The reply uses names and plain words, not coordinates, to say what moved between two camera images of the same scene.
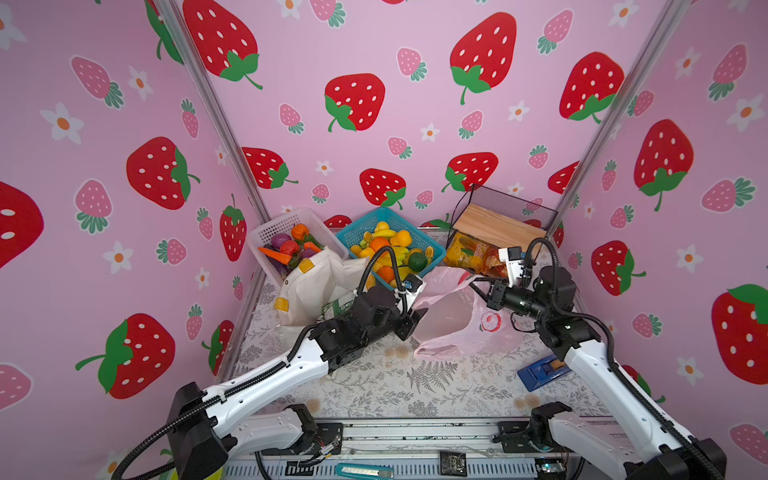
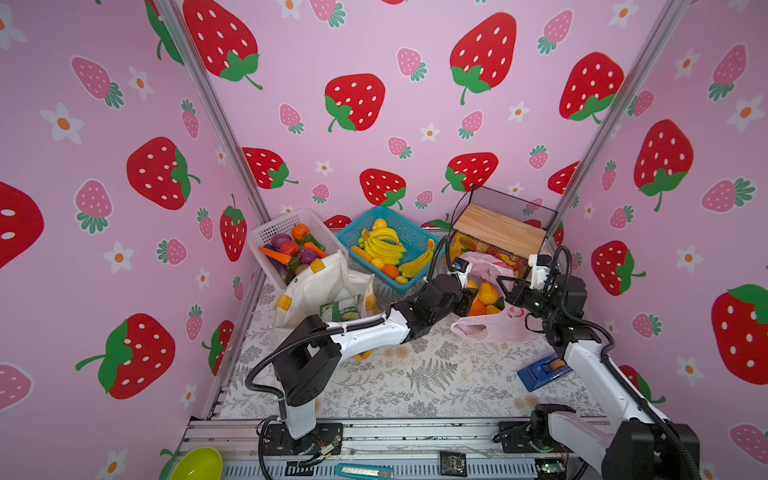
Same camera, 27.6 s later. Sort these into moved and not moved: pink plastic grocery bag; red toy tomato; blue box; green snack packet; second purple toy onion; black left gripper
Moved: pink plastic grocery bag; black left gripper
Not moved: green snack packet; second purple toy onion; red toy tomato; blue box
